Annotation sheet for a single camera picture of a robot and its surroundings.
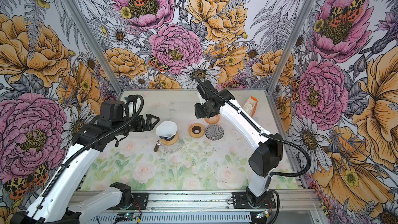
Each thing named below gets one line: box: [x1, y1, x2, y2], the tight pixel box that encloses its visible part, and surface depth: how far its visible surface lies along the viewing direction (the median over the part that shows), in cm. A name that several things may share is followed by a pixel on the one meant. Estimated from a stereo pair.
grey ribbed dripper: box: [204, 123, 225, 142], surface depth 96 cm
